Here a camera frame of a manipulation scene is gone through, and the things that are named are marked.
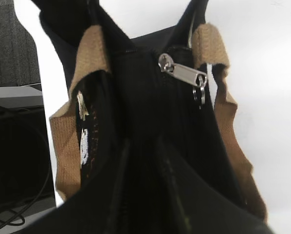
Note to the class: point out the black canvas tote bag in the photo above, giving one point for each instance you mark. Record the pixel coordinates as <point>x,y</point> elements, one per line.
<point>136,154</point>

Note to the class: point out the silver zipper pull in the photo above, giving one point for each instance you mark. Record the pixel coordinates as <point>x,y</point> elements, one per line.
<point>195,78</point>

